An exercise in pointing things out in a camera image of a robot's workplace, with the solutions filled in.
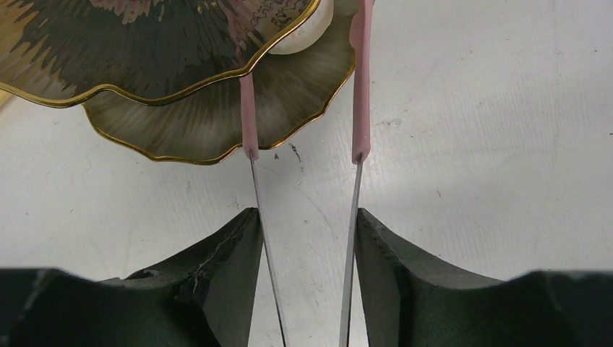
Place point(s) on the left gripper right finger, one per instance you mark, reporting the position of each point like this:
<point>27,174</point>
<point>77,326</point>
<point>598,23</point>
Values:
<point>413,298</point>

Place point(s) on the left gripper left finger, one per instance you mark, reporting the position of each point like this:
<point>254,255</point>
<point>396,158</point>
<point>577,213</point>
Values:
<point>201,296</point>

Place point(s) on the white glazed donut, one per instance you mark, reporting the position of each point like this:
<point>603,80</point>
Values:
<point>308,32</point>

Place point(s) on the pink handled metal tongs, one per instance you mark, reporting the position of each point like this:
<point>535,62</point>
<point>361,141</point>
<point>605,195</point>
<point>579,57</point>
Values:
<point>360,39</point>

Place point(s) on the three tier dark cake stand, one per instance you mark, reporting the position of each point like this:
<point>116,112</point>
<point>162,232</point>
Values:
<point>162,77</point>

